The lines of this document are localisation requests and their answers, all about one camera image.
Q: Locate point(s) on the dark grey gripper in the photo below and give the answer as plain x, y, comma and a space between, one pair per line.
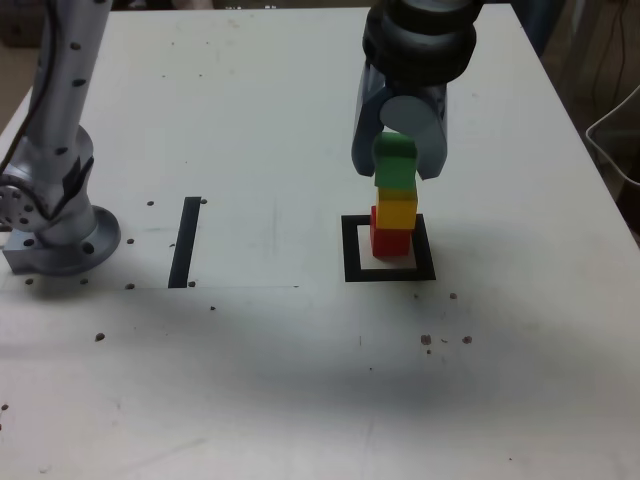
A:
415, 91

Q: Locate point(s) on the green cube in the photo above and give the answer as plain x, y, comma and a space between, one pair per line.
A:
395, 170

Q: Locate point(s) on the yellow cube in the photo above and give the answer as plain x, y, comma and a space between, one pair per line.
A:
395, 212

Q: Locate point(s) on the red cube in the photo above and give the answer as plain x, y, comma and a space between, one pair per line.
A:
390, 242

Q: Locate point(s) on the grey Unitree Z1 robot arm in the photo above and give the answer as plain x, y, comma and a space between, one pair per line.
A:
65, 100

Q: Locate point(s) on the black tape square outline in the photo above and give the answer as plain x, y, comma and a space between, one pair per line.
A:
350, 250

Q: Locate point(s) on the black tape strip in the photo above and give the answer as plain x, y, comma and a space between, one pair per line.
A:
184, 245

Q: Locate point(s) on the pale metal post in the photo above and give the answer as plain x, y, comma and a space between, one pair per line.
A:
582, 40

